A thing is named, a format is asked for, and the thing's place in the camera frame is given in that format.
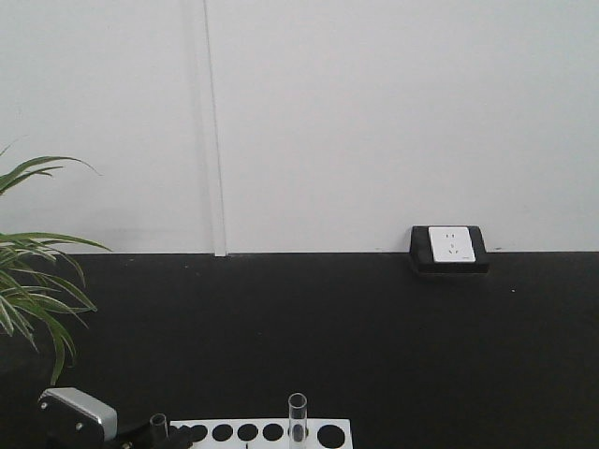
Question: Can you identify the white test tube rack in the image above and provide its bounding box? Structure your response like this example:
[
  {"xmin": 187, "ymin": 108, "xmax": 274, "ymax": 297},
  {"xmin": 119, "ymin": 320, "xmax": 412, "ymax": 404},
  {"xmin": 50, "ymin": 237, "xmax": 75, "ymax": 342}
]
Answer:
[{"xmin": 171, "ymin": 417, "xmax": 354, "ymax": 448}]

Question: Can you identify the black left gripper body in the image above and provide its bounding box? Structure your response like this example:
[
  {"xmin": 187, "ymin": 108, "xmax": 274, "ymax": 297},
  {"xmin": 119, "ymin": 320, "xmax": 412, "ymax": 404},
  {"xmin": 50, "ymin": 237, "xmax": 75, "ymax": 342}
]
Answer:
[{"xmin": 45, "ymin": 422, "xmax": 194, "ymax": 448}]

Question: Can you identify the clear glass test tube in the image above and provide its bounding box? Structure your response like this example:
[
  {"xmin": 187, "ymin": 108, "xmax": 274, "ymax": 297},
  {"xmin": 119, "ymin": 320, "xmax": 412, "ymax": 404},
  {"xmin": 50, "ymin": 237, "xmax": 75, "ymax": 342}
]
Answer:
[{"xmin": 288, "ymin": 392, "xmax": 308, "ymax": 448}]

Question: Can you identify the white wall cable duct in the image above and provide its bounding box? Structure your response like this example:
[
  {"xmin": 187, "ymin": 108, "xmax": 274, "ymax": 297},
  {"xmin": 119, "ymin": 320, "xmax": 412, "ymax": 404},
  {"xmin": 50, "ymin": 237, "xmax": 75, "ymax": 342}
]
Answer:
[{"xmin": 194, "ymin": 1, "xmax": 227, "ymax": 257}]

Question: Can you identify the white wall socket black frame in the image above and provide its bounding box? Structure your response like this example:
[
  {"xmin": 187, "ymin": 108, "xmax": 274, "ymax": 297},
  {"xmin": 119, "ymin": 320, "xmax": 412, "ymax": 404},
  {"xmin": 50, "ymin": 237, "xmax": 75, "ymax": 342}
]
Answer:
[{"xmin": 409, "ymin": 225, "xmax": 490, "ymax": 275}]

